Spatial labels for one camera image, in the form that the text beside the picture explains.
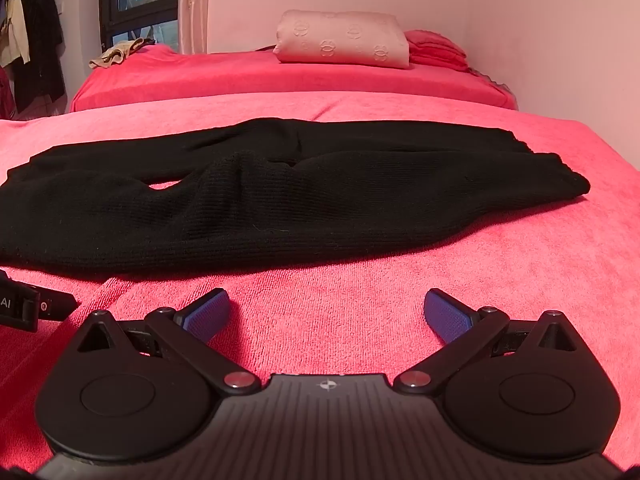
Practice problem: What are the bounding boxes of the pink embossed pillow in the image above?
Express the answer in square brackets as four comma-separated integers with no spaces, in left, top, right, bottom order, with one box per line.
[273,9,412,70]

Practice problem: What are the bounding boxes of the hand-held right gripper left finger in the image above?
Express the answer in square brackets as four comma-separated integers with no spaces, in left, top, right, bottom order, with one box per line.
[65,288,262,395]

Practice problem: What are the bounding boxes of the pink lace curtain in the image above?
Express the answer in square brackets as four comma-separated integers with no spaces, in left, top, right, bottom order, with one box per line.
[177,0,211,55]

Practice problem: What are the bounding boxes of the beige hanging garment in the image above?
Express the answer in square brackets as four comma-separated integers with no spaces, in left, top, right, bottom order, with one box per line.
[0,0,32,68]

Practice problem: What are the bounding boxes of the black knit pants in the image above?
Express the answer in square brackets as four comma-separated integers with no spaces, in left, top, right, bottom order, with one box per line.
[0,117,592,277]

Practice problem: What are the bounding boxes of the dark hanging clothes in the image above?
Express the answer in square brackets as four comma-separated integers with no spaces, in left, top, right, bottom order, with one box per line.
[10,0,67,113]

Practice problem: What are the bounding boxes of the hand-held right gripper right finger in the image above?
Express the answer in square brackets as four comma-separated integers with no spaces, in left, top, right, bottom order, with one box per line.
[392,288,583,395]

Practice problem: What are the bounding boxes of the red bed blanket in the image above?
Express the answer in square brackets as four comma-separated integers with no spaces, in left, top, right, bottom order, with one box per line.
[0,91,640,472]
[70,44,518,113]

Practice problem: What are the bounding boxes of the beige crumpled cloth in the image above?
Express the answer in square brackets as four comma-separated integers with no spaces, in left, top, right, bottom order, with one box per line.
[89,37,156,71]

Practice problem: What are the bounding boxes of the stack of red folded cloths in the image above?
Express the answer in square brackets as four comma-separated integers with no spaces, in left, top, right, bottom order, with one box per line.
[404,29,471,72]

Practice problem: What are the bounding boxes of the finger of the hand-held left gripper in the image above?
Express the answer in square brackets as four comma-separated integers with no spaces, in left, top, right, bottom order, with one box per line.
[37,296,82,322]

